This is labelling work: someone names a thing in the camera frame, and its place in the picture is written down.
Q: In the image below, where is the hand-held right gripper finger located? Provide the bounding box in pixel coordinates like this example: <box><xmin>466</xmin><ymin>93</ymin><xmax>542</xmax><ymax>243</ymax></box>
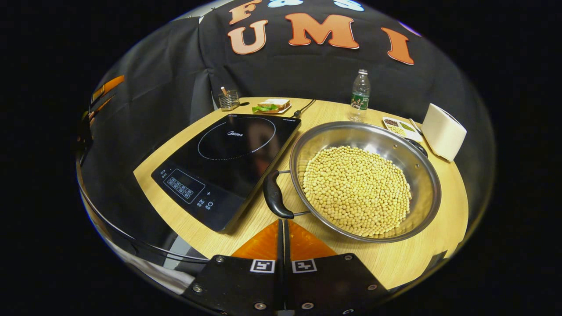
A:
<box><xmin>285</xmin><ymin>219</ymin><xmax>389</xmax><ymax>316</ymax></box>
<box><xmin>182</xmin><ymin>219</ymin><xmax>284</xmax><ymax>316</ymax></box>

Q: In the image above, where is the black induction cooktop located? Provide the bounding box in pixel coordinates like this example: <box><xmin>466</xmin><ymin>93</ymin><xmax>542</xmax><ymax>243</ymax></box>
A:
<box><xmin>151</xmin><ymin>113</ymin><xmax>302</xmax><ymax>233</ymax></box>

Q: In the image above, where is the stainless steel pot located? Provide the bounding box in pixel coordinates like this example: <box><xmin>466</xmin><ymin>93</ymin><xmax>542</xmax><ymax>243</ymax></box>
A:
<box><xmin>263</xmin><ymin>121</ymin><xmax>442</xmax><ymax>244</ymax></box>

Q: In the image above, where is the pile of soybeans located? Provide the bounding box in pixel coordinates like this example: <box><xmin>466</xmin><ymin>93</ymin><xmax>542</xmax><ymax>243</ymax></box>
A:
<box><xmin>302</xmin><ymin>145</ymin><xmax>413</xmax><ymax>238</ymax></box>

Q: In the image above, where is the metal mesh holder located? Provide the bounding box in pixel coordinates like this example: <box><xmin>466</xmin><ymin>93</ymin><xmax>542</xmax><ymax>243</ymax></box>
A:
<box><xmin>218</xmin><ymin>86</ymin><xmax>241</xmax><ymax>111</ymax></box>

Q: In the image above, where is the sandwich with lettuce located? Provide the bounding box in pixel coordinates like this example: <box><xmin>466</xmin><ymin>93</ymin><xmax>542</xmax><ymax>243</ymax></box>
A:
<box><xmin>252</xmin><ymin>98</ymin><xmax>291</xmax><ymax>114</ymax></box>

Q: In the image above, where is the small white plate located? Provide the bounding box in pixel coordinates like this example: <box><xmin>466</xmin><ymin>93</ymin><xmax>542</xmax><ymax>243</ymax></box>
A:
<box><xmin>256</xmin><ymin>103</ymin><xmax>293</xmax><ymax>115</ymax></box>

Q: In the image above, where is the white divided bean plate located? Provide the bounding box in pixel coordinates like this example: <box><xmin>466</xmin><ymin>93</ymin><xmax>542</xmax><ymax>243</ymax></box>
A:
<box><xmin>382</xmin><ymin>116</ymin><xmax>424</xmax><ymax>143</ymax></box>

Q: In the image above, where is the clear plastic water bottle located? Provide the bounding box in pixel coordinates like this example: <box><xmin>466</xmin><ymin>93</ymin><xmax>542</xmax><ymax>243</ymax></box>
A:
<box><xmin>349</xmin><ymin>69</ymin><xmax>371</xmax><ymax>122</ymax></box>

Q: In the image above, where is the black backdrop cloth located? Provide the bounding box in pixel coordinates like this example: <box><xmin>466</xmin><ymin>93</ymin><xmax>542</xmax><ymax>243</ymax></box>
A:
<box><xmin>77</xmin><ymin>0</ymin><xmax>497</xmax><ymax>246</ymax></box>

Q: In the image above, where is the white toaster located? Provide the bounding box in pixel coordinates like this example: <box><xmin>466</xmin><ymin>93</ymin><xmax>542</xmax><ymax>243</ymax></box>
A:
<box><xmin>421</xmin><ymin>103</ymin><xmax>467</xmax><ymax>162</ymax></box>

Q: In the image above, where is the black power cable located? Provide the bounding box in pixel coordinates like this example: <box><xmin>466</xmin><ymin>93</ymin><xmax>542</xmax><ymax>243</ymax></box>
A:
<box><xmin>292</xmin><ymin>99</ymin><xmax>317</xmax><ymax>119</ymax></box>

